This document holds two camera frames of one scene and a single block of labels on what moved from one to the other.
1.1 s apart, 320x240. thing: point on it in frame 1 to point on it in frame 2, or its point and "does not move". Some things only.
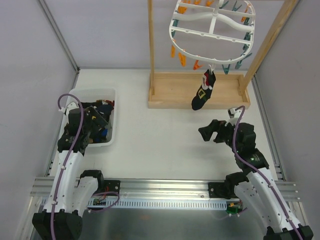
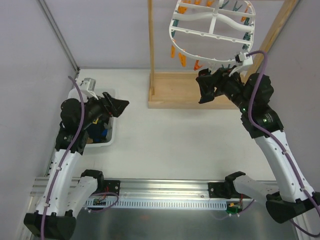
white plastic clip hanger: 214,30 does not move
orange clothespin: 173,51 does not move
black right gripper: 219,133 to 216,83
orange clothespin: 196,65 does not move
